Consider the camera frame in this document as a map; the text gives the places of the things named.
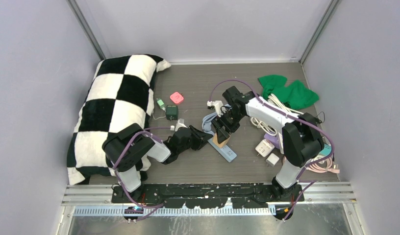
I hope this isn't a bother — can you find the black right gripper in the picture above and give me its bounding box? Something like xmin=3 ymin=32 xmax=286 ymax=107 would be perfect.
xmin=211 ymin=109 xmax=244 ymax=144

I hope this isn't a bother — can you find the orange cube adapter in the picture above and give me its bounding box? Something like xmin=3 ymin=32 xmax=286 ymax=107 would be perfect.
xmin=212 ymin=131 xmax=231 ymax=148

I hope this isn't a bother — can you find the dark green cube adapter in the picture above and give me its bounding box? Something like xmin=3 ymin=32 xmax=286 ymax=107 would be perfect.
xmin=165 ymin=105 xmax=179 ymax=120

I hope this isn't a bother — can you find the white tiger cube socket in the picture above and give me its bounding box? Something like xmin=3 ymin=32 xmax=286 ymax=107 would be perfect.
xmin=255 ymin=139 xmax=275 ymax=157

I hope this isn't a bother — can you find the pink small plug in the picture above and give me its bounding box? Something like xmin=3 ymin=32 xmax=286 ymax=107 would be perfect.
xmin=170 ymin=92 xmax=184 ymax=105

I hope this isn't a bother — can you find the light green small plug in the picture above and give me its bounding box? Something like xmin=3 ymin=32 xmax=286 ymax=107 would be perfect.
xmin=156 ymin=98 xmax=166 ymax=112

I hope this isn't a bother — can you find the white charger plug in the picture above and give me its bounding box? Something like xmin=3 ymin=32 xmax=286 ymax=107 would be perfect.
xmin=265 ymin=153 xmax=279 ymax=166

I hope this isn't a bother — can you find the light blue power strip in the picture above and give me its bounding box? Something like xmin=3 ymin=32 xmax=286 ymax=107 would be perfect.
xmin=208 ymin=139 xmax=237 ymax=163

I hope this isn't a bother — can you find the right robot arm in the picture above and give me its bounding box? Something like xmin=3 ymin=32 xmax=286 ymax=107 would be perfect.
xmin=211 ymin=86 xmax=325 ymax=201

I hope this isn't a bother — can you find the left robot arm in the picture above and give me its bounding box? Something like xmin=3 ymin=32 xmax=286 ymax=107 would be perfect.
xmin=102 ymin=122 xmax=213 ymax=203

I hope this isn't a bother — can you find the pink round socket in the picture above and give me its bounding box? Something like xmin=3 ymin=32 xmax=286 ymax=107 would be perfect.
xmin=300 ymin=160 xmax=313 ymax=174

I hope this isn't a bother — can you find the purple power strip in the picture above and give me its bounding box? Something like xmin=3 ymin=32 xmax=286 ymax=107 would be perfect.
xmin=264 ymin=133 xmax=280 ymax=149

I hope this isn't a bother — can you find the green cloth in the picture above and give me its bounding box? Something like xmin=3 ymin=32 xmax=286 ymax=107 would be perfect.
xmin=258 ymin=74 xmax=320 ymax=110

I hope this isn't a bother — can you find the black white checkered pillow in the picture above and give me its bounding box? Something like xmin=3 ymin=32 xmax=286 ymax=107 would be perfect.
xmin=67 ymin=54 xmax=171 ymax=185

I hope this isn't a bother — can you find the teal power strip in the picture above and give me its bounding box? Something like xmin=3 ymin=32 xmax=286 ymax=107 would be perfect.
xmin=318 ymin=143 xmax=332 ymax=157

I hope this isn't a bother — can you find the light blue coiled cable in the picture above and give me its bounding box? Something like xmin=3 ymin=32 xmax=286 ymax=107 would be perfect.
xmin=201 ymin=104 xmax=231 ymax=135

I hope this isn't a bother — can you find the white coiled power cable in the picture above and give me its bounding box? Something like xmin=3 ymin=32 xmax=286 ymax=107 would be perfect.
xmin=267 ymin=93 xmax=303 ymax=115

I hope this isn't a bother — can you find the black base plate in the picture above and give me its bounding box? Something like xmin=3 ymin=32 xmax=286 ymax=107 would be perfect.
xmin=111 ymin=183 xmax=303 ymax=209

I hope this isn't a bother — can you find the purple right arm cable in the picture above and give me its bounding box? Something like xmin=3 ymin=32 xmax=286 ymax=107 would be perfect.
xmin=209 ymin=79 xmax=335 ymax=221

